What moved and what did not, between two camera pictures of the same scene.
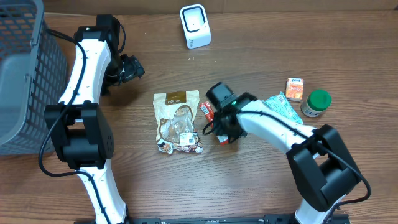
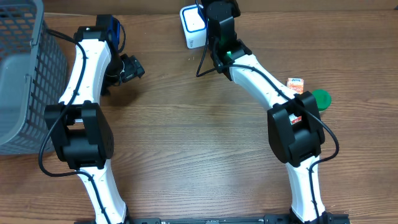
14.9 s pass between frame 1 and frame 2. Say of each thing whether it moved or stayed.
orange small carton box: stayed
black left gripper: stayed
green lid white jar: stayed
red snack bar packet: moved
